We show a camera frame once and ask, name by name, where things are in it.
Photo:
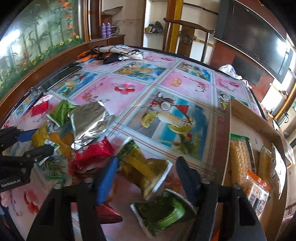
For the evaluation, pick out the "patterned cloth bundle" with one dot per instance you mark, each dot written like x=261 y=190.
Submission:
x=110 y=54

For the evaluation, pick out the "silver foil snack bag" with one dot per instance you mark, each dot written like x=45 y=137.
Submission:
x=89 y=122

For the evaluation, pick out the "red gold patterned packet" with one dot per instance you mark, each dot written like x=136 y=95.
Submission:
x=107 y=215

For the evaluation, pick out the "wall mounted black television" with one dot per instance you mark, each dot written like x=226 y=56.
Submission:
x=243 y=29

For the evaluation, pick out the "purple spray can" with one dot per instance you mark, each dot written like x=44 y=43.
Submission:
x=108 y=30
x=103 y=31

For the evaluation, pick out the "orange edged cracker pack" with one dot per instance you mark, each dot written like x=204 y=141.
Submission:
x=256 y=191

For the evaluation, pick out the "green yellow cracker pack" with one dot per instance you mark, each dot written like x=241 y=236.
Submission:
x=242 y=160

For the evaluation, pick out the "white plastic bag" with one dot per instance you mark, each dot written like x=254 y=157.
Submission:
x=229 y=70

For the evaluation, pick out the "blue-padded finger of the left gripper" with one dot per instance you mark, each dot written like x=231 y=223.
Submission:
x=25 y=136

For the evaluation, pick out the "cardboard box tray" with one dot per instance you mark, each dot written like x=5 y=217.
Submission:
x=244 y=122

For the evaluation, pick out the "dark green snack packet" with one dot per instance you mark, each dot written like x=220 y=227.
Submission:
x=157 y=215

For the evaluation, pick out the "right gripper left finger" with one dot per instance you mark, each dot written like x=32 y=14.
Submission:
x=54 y=220

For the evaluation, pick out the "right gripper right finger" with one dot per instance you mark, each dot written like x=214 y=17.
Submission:
x=238 y=219

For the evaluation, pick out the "small green snack packet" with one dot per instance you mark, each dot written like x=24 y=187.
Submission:
x=60 y=114

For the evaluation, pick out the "wooden chair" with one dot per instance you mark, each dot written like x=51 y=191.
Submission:
x=186 y=35

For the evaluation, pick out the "floral picture tablecloth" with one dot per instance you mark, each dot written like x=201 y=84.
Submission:
x=169 y=106

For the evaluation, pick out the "olive yellow snack packet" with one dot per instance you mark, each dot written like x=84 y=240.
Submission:
x=146 y=174

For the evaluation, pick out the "red foil snack packet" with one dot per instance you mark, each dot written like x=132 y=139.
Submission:
x=93 y=153

